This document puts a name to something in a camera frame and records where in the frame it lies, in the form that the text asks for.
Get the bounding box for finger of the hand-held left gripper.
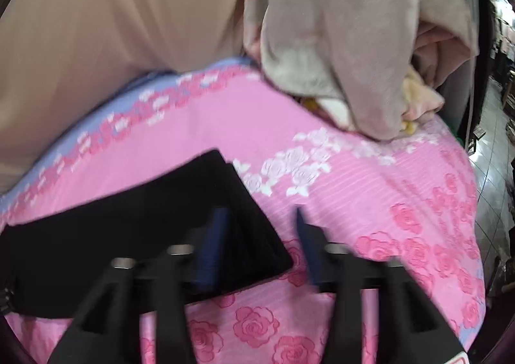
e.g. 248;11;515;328
0;276;15;313

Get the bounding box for black pants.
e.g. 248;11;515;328
0;150;294;318

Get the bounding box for pink floral bed sheet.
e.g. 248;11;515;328
0;58;489;364

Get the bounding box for yellow fluffy cloth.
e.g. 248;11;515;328
396;76;443;133

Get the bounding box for grey beige blanket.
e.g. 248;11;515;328
243;0;481;143

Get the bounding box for dark background furniture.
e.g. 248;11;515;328
489;0;515;99

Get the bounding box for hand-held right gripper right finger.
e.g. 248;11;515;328
295;206;464;364

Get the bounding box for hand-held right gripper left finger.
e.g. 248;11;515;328
46;207;232;364

